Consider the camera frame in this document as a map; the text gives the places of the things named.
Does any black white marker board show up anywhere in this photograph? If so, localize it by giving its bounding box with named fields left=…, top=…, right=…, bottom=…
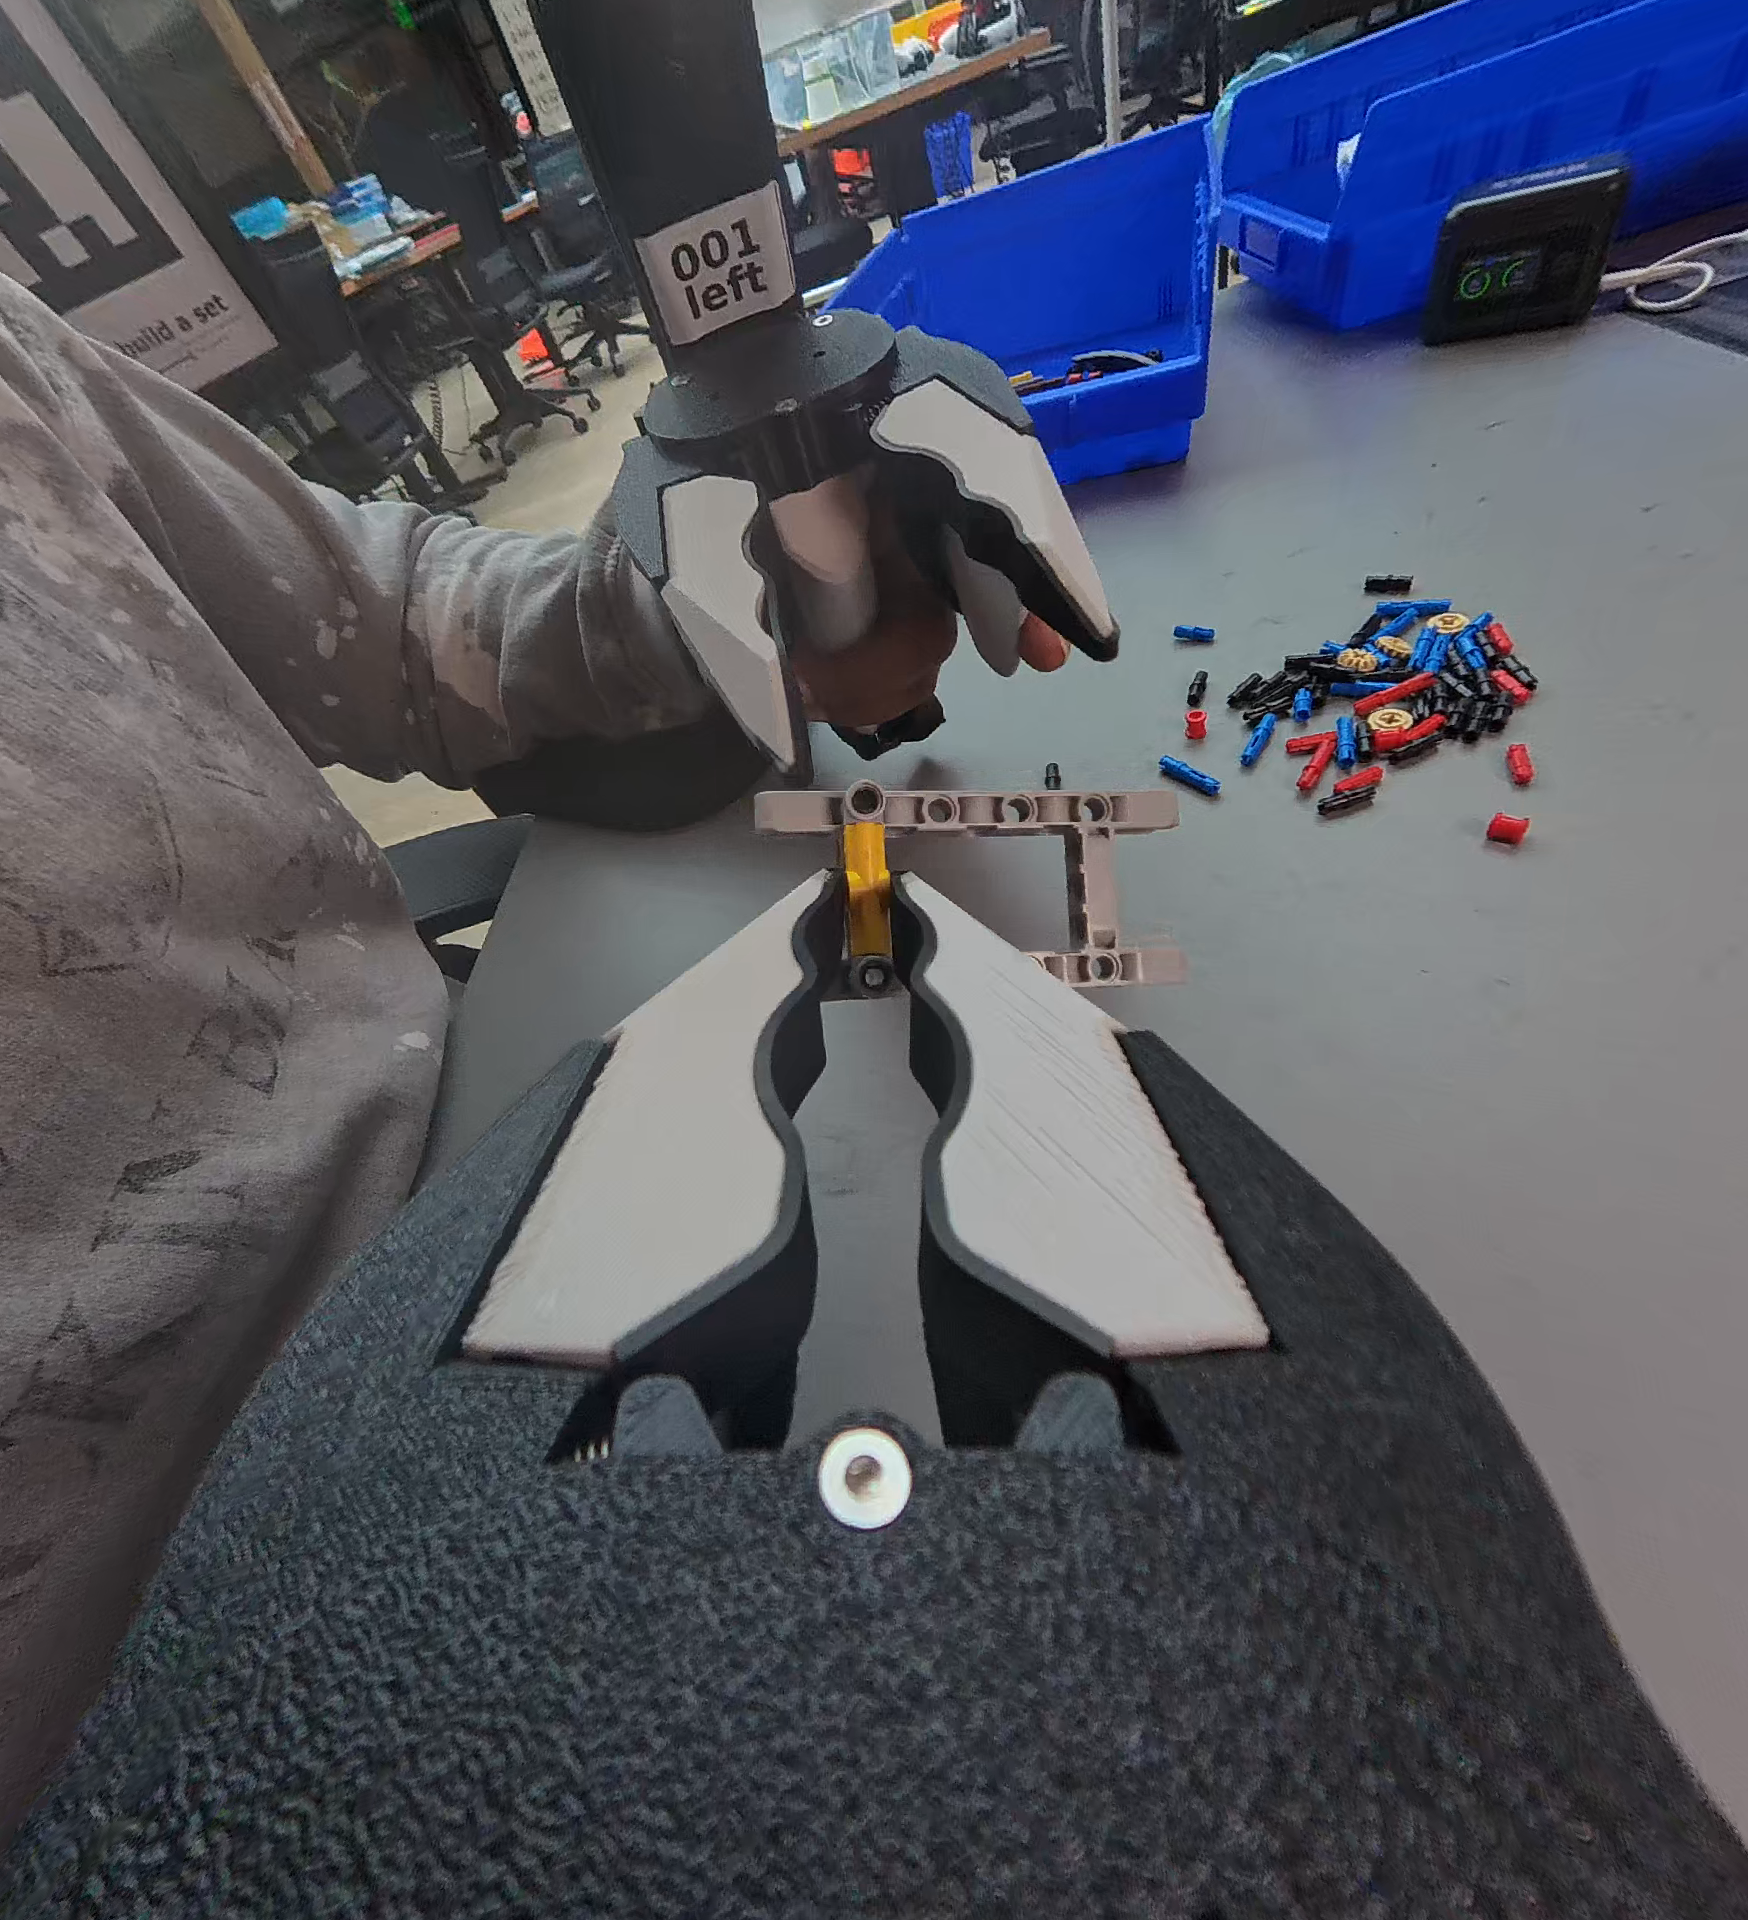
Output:
left=0, top=0, right=283, bottom=398

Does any pile of blue black red pins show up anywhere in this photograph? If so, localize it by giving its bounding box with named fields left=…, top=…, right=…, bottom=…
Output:
left=1169, top=573, right=1543, bottom=819

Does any grey desk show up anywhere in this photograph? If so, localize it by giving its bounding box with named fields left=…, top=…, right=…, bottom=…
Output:
left=416, top=276, right=1748, bottom=1891

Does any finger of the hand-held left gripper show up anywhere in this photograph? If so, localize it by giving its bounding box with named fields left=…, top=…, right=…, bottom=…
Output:
left=866, top=375, right=1124, bottom=676
left=657, top=471, right=816, bottom=790

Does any black device with display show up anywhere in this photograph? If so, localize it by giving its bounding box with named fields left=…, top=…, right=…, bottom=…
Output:
left=1421, top=152, right=1633, bottom=346

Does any person's left hand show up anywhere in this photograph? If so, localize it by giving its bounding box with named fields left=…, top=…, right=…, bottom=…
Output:
left=796, top=596, right=1073, bottom=738

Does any black chair armrest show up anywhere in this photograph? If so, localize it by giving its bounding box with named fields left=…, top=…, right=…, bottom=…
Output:
left=470, top=719, right=816, bottom=833

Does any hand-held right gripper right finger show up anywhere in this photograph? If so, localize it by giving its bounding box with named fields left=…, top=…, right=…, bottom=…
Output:
left=892, top=873, right=1272, bottom=1367

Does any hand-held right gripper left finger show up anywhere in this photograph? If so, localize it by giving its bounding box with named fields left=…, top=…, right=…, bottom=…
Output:
left=462, top=871, right=837, bottom=1369

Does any white cable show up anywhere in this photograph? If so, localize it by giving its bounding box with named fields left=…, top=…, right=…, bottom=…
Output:
left=1600, top=209, right=1748, bottom=317

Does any black chair seat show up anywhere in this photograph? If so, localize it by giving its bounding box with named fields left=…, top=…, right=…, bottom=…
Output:
left=378, top=813, right=537, bottom=946

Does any short blue storage bin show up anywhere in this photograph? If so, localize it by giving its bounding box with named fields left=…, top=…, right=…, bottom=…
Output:
left=825, top=112, right=1219, bottom=486

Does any person's grey patterned hoodie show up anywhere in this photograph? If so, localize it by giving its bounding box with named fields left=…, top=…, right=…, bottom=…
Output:
left=0, top=217, right=455, bottom=1878

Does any person's left forearm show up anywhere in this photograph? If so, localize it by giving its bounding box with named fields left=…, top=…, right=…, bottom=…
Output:
left=252, top=480, right=710, bottom=790

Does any long blue storage bin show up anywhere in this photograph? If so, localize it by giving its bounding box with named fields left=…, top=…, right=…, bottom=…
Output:
left=1211, top=0, right=1748, bottom=334

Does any black office chair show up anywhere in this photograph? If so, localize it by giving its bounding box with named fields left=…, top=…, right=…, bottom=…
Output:
left=408, top=225, right=602, bottom=470
left=513, top=134, right=654, bottom=380

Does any grey toy brick frame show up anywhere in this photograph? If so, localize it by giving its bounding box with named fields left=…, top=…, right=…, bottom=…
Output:
left=754, top=771, right=1188, bottom=999

